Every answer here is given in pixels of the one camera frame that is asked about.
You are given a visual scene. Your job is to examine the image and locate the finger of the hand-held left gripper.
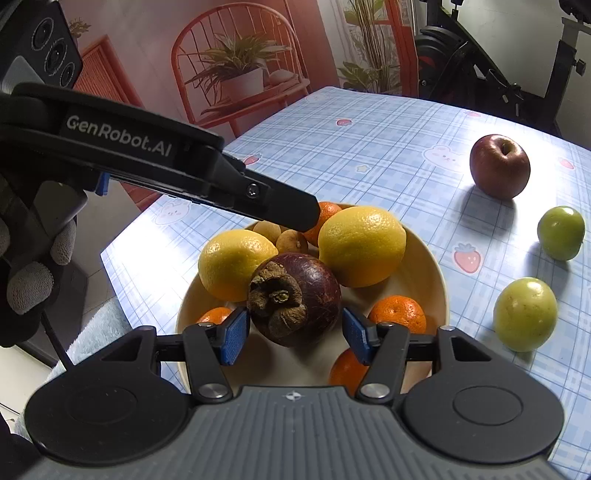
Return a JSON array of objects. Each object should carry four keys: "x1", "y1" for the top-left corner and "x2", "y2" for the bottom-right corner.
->
[{"x1": 210, "y1": 152, "x2": 322, "y2": 233}]

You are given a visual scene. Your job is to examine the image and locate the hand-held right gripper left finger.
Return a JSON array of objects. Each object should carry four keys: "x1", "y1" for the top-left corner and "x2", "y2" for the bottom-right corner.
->
[{"x1": 99, "y1": 307, "x2": 252, "y2": 401}]

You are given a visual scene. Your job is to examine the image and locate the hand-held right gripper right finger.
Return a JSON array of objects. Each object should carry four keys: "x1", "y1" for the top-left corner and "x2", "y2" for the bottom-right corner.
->
[{"x1": 342, "y1": 308, "x2": 495, "y2": 400}]

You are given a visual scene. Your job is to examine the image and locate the small orange tangerine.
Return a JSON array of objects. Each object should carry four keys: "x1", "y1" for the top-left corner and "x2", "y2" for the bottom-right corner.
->
[
  {"x1": 196, "y1": 307, "x2": 234, "y2": 325},
  {"x1": 368, "y1": 295, "x2": 427, "y2": 335},
  {"x1": 329, "y1": 347, "x2": 370, "y2": 398},
  {"x1": 302, "y1": 201, "x2": 343, "y2": 247}
]

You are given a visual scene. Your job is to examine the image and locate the dark purple mangosteen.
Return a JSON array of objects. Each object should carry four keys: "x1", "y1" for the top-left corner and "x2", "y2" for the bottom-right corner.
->
[{"x1": 247, "y1": 252, "x2": 343, "y2": 348}]

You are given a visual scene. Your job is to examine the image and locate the large yellow citrus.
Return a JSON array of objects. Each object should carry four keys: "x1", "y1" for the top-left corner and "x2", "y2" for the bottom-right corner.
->
[{"x1": 318, "y1": 206, "x2": 408, "y2": 288}]

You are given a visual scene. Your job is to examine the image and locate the cream round plate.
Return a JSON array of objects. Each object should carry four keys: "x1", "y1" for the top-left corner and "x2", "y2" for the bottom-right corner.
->
[{"x1": 175, "y1": 203, "x2": 450, "y2": 395}]

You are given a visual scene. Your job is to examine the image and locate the person's left hand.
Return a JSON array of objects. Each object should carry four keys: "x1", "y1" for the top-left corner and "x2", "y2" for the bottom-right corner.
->
[{"x1": 0, "y1": 173, "x2": 79, "y2": 349}]

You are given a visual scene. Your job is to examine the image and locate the tan longan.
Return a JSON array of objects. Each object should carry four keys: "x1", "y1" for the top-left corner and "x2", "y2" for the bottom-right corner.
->
[
  {"x1": 276, "y1": 229, "x2": 309, "y2": 256},
  {"x1": 252, "y1": 220, "x2": 289, "y2": 245}
]

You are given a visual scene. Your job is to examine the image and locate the small yellow lemon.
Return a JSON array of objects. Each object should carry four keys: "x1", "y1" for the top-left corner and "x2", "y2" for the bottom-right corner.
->
[{"x1": 198, "y1": 229, "x2": 279, "y2": 303}]

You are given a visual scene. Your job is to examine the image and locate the blue plaid tablecloth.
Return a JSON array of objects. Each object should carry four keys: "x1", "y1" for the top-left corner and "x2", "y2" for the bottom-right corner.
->
[{"x1": 100, "y1": 86, "x2": 591, "y2": 480}]

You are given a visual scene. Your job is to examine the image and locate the pale fluffy rug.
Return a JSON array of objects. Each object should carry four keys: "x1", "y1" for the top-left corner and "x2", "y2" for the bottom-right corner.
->
[{"x1": 44, "y1": 300, "x2": 134, "y2": 370}]

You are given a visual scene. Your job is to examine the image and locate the yellowish green plum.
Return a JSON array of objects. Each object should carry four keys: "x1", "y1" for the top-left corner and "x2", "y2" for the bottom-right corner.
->
[{"x1": 493, "y1": 277, "x2": 558, "y2": 353}]

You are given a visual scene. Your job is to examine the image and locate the red apple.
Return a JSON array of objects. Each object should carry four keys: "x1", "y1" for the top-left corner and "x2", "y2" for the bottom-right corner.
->
[{"x1": 469, "y1": 134, "x2": 531, "y2": 200}]

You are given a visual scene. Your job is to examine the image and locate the black exercise bike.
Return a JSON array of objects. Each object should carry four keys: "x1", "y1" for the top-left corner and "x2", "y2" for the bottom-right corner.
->
[{"x1": 413, "y1": 0, "x2": 591, "y2": 137}]

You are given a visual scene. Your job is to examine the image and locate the printed room wall poster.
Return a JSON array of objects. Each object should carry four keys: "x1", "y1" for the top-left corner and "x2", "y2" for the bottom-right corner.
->
[{"x1": 69, "y1": 0, "x2": 416, "y2": 217}]

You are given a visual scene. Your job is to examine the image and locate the black cable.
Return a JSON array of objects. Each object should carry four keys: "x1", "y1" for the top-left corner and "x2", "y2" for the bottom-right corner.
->
[{"x1": 41, "y1": 311, "x2": 75, "y2": 367}]

